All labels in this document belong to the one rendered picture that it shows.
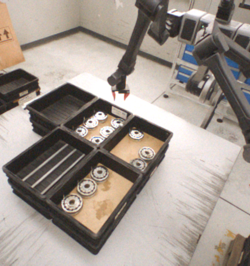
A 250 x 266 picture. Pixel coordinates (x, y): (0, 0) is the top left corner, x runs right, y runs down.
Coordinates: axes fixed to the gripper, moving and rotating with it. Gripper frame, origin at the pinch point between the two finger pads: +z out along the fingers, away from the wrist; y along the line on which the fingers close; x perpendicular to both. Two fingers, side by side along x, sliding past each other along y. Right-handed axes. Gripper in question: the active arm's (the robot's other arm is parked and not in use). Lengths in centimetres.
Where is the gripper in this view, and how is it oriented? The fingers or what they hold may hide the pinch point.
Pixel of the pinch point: (119, 99)
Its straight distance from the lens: 143.5
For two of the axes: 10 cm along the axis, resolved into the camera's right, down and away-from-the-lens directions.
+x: -2.0, -7.0, 6.8
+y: 9.8, -0.8, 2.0
